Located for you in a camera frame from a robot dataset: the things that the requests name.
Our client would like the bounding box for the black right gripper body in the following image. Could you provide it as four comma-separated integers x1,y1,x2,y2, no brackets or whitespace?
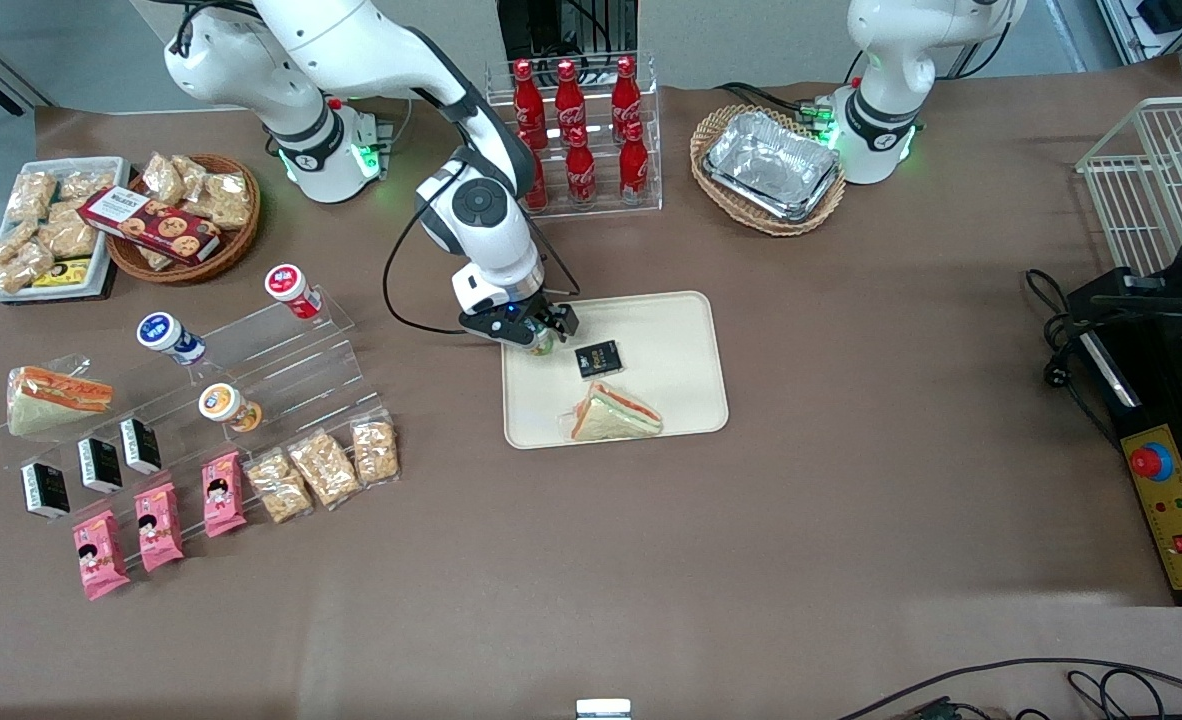
458,298,554,348

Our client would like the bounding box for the cream rectangular tray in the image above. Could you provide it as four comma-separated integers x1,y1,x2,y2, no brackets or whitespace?
500,290,730,451

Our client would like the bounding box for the red gum bottle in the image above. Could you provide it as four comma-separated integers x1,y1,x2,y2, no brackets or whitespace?
264,264,324,321

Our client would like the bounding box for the aluminium foil tray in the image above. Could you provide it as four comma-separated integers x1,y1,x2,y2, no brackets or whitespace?
703,110,842,223

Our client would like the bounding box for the orange gum bottle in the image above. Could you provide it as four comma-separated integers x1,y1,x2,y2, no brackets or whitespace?
198,383,263,434

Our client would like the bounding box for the blue gum bottle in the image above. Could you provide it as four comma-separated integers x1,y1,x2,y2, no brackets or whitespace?
136,312,207,367

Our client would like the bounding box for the white rectangular plastic tray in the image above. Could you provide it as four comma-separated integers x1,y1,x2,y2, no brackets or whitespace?
0,157,132,303

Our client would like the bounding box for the small black carton box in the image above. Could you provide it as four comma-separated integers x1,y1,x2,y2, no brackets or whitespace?
574,340,624,381
21,462,71,521
77,437,124,494
119,417,163,475

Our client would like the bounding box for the wrapped triangle sandwich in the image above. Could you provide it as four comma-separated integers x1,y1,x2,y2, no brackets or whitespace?
559,380,665,444
6,357,116,438

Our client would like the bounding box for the clear acrylic bottle rack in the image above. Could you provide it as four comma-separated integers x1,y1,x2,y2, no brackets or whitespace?
484,52,664,223

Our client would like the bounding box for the red cola bottle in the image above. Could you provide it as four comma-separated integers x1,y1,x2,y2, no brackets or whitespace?
512,58,548,133
565,128,598,208
523,130,550,214
619,120,651,206
554,59,588,136
611,55,642,129

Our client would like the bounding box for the black yellow sealing machine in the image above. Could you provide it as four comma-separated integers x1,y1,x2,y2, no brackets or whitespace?
1066,265,1182,608

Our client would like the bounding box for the light oval wicker basket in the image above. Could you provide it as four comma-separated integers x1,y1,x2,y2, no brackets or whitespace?
690,104,847,237

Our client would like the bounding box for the clear acrylic step stand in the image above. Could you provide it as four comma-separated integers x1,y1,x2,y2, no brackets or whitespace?
0,287,394,531

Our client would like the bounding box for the dark equipment cabinet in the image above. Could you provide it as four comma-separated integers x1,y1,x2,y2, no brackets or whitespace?
498,0,640,61

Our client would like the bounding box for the brown round wicker basket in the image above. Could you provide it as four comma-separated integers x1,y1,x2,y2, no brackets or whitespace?
106,153,262,286

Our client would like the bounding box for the pink snack pack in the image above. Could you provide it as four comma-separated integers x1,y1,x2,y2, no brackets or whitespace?
72,509,132,601
201,451,248,539
133,482,185,573

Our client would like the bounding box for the red cookie box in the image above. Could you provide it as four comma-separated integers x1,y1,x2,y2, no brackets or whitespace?
78,186,222,266

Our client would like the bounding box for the yellow snack pack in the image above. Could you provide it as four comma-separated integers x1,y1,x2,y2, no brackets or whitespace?
31,258,93,290

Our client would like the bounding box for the white wire basket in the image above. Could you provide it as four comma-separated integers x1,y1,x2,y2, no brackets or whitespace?
1075,95,1182,277

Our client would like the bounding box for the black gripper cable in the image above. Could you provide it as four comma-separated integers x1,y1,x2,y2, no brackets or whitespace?
382,160,583,337

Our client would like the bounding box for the black power cable with plug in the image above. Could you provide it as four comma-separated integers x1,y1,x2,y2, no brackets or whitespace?
1026,268,1130,446

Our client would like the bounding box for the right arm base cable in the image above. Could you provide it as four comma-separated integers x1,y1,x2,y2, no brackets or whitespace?
326,90,415,153

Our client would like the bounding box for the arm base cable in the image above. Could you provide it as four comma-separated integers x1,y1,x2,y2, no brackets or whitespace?
326,90,415,153
716,80,837,129

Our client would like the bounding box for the aluminium frame shelf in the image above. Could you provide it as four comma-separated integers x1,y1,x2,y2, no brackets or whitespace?
1096,0,1182,73

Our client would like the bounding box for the left arm base cable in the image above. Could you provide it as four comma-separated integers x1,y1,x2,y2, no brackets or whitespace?
716,80,837,129

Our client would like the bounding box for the looped black cable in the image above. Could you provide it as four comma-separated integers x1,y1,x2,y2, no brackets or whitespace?
1066,668,1170,720

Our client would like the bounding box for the long black cable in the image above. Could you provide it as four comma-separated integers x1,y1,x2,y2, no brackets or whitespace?
836,657,1182,720

